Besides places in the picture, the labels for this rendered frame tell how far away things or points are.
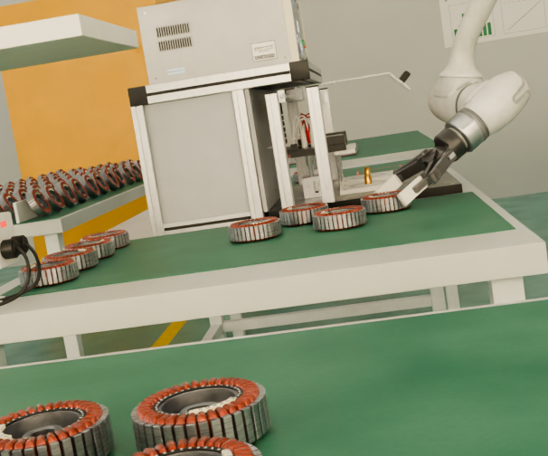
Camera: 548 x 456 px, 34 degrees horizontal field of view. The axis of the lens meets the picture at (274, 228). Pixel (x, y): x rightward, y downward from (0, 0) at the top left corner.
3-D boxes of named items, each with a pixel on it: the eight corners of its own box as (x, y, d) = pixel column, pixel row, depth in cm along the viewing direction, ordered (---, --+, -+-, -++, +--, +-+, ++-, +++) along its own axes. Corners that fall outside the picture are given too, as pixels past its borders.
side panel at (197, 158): (265, 220, 223) (245, 89, 219) (264, 222, 220) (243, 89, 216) (155, 235, 226) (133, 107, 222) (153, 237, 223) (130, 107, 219)
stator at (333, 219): (361, 220, 194) (358, 203, 194) (373, 225, 183) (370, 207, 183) (309, 228, 193) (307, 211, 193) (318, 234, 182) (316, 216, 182)
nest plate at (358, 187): (396, 181, 245) (395, 176, 244) (399, 186, 230) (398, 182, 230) (341, 189, 246) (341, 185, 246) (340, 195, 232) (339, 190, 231)
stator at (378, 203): (400, 204, 211) (397, 188, 210) (420, 207, 200) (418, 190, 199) (354, 213, 208) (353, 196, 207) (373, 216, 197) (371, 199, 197)
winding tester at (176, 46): (309, 68, 270) (299, -2, 267) (299, 62, 227) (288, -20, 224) (182, 89, 274) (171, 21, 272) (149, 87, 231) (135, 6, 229)
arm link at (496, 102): (498, 144, 205) (467, 138, 217) (546, 100, 208) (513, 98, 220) (476, 106, 201) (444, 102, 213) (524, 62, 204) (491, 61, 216)
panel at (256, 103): (289, 185, 285) (275, 90, 282) (268, 211, 220) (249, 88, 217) (286, 185, 286) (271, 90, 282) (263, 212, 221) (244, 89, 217)
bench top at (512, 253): (434, 166, 356) (433, 153, 356) (549, 273, 140) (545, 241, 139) (185, 202, 368) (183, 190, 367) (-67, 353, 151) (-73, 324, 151)
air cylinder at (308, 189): (325, 193, 243) (322, 173, 242) (324, 196, 236) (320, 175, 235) (306, 195, 244) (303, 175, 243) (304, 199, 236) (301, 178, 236)
